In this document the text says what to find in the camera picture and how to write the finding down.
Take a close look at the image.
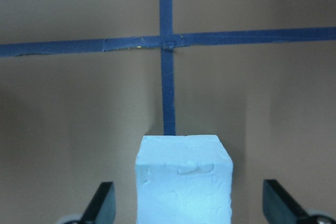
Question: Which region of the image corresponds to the light blue block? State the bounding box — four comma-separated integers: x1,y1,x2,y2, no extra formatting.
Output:
135,135,233,223

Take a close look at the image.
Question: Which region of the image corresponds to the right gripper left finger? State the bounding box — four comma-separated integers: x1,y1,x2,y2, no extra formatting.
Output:
56,182,116,224

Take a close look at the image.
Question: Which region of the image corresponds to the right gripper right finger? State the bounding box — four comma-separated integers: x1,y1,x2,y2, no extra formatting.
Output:
262,179,335,224

